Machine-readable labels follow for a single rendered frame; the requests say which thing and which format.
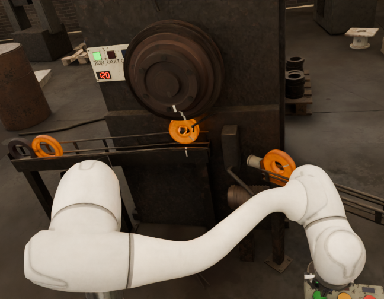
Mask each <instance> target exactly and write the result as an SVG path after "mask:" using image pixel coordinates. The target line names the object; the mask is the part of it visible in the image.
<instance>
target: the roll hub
mask: <svg viewBox="0 0 384 299"><path fill-rule="evenodd" d="M162 55H165V56H166V57H167V58H166V60H165V61H163V60H162V59H161V56H162ZM140 68H143V69H144V70H145V71H144V73H142V74H141V73H140V72H139V69H140ZM139 69H138V70H137V76H136V81H137V87H138V89H139V92H140V93H141V95H142V96H143V94H147V95H148V98H146V99H145V100H146V101H147V102H148V103H149V104H150V105H151V106H153V107H154V108H156V109H158V110H161V111H164V112H167V111H166V109H167V107H170V108H171V111H170V112H174V108H173V105H175V108H176V111H177V112H179V111H182V110H184V109H186V108H187V107H188V106H190V105H191V104H192V103H193V101H194V100H195V98H196V95H197V93H198V91H199V86H200V78H199V74H198V72H197V69H196V67H195V66H194V64H193V63H192V61H191V60H189V58H187V57H186V56H184V55H183V54H181V53H179V52H176V51H174V50H158V51H156V52H153V53H151V54H150V55H149V56H148V57H146V59H145V60H144V61H143V62H142V63H141V64H140V66H139ZM187 70H191V71H192V73H191V75H187V74H186V72H187ZM189 96H192V97H193V101H189V100H188V97H189Z"/></svg>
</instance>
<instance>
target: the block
mask: <svg viewBox="0 0 384 299"><path fill-rule="evenodd" d="M221 140H222V149H223V159H224V164H225V170H227V168H228V167H229V166H230V165H232V166H233V169H232V170H231V171H239V170H240V166H241V151H240V144H239V130H238V125H225V126H223V129H222V133H221Z"/></svg>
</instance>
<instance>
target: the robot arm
mask: <svg viewBox="0 0 384 299"><path fill-rule="evenodd" d="M272 212H283V213H285V214H286V217H288V219H290V220H292V221H296V222H297V223H298V224H300V225H303V227H304V229H305V232H306V236H307V239H308V243H309V248H310V251H311V258H312V260H313V264H314V270H315V271H314V272H313V274H311V273H308V272H304V278H305V282H306V283H308V284H309V285H310V287H311V288H312V289H313V290H316V289H318V291H320V294H321V297H326V296H327V294H332V291H333V290H335V292H340V291H342V290H344V289H346V288H348V287H353V286H354V280H355V279H356V278H357V277H358V276H359V275H360V273H361V271H362V270H363V268H364V264H365V261H366V250H365V247H364V244H363V242H362V240H361V239H360V237H359V236H358V235H357V234H356V233H355V232H354V231H353V230H352V228H351V227H350V225H349V223H348V220H347V217H346V215H345V210H344V206H343V203H342V201H341V198H340V196H339V194H338V192H337V190H336V188H335V186H334V184H333V182H332V180H331V179H330V178H329V176H328V175H327V174H326V172H324V171H323V169H321V168H319V167H318V166H313V165H303V166H300V167H298V168H297V169H295V170H294V171H293V173H292V174H291V176H290V179H289V181H288V182H287V183H286V185H285V186H284V187H278V188H274V189H269V190H265V191H263V192H260V193H258V194H256V195H255V196H253V197H252V198H251V199H249V200H248V201H246V202H245V203H244V204H243V205H241V206H240V207H239V208H238V209H236V210H235V211H233V213H231V214H230V215H229V216H227V217H226V218H225V219H224V220H223V221H221V222H220V223H218V225H216V226H215V227H213V228H212V229H211V230H210V231H208V232H207V233H206V234H204V235H202V236H201V237H199V238H196V239H194V240H190V241H170V240H164V239H160V238H153V237H148V236H143V235H140V234H134V233H122V232H120V229H121V196H120V186H119V181H118V179H117V176H116V175H115V173H114V171H112V169H111V168H110V167H109V166H108V165H106V164H105V163H103V162H100V161H96V160H86V161H83V162H81V163H76V164H75V165H74V166H72V167H71V168H70V169H69V170H68V171H67V172H66V173H65V174H64V176H63V177H62V179H61V181H60V183H59V185H58V188H57V191H56V194H55V198H54V201H53V206H52V219H51V223H50V227H49V230H42V231H39V232H38V233H37V234H36V235H34V236H33V237H32V238H31V239H30V241H29V242H28V243H27V244H26V246H25V252H24V273H25V277H26V278H27V279H29V280H31V281H32V283H34V284H37V285H40V286H42V287H46V288H50V289H53V290H58V291H66V292H85V295H86V298H87V299H124V297H123V289H127V288H134V287H139V286H142V285H146V284H151V283H155V282H160V281H166V280H169V279H175V278H181V277H185V276H189V275H193V274H195V273H198V272H201V271H203V270H205V269H207V268H209V267H211V266H213V265H214V264H215V263H217V262H218V261H220V260H221V259H222V258H223V257H225V256H226V255H227V254H228V253H229V252H230V251H231V250H232V249H233V248H234V247H235V246H236V245H237V244H238V243H239V242H240V241H241V240H242V239H243V238H244V237H245V236H246V235H247V234H248V233H249V232H250V231H251V230H252V229H253V228H254V227H255V226H256V225H257V224H258V223H259V222H260V221H261V220H262V219H263V218H264V217H266V216H267V215H268V214H270V213H272ZM317 282H318V283H317Z"/></svg>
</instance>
